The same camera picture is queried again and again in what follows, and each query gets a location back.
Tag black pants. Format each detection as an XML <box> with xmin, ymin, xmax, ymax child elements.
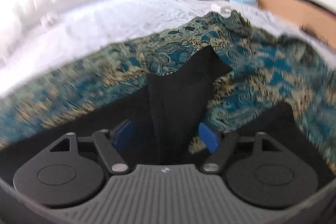
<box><xmin>1</xmin><ymin>46</ymin><xmax>334</xmax><ymax>189</ymax></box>

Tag teal paisley bedspread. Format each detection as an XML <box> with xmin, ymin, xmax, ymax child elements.
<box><xmin>1</xmin><ymin>11</ymin><xmax>335</xmax><ymax>169</ymax></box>

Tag white bed sheet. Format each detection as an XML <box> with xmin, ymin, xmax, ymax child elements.
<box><xmin>1</xmin><ymin>0</ymin><xmax>335</xmax><ymax>94</ymax></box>

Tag wooden bed frame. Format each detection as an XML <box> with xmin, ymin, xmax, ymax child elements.
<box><xmin>257</xmin><ymin>0</ymin><xmax>335</xmax><ymax>44</ymax></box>

